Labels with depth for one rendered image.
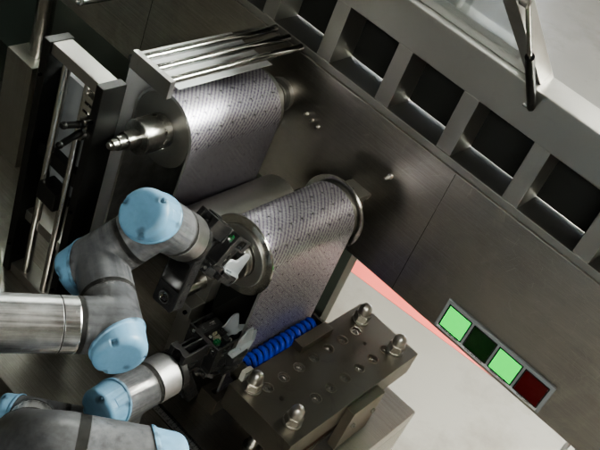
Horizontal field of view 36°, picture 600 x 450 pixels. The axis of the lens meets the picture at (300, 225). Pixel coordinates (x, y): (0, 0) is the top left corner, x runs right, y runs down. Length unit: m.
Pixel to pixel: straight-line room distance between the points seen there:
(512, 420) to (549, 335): 1.82
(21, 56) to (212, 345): 0.82
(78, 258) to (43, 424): 0.26
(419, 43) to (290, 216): 0.38
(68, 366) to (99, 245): 0.55
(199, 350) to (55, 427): 0.45
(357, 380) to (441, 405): 1.59
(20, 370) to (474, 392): 2.07
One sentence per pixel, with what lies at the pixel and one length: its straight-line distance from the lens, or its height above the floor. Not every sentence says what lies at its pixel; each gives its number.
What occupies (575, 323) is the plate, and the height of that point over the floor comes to 1.35.
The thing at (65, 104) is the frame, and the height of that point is 1.32.
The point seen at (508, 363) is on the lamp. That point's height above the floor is 1.20.
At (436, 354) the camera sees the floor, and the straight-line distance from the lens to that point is 3.51.
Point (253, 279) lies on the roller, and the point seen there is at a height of 1.23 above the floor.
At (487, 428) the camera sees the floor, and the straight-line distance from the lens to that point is 3.39.
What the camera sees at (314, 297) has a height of 1.09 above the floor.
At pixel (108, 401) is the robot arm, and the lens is 1.44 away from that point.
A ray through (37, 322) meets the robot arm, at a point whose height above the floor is 1.40.
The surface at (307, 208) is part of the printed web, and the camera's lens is 1.62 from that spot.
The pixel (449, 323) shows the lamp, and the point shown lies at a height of 1.18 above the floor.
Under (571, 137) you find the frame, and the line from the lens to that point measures 1.54.
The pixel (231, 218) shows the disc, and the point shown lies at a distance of 1.56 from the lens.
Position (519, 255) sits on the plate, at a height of 1.39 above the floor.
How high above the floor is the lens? 2.26
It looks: 37 degrees down
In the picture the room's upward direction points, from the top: 24 degrees clockwise
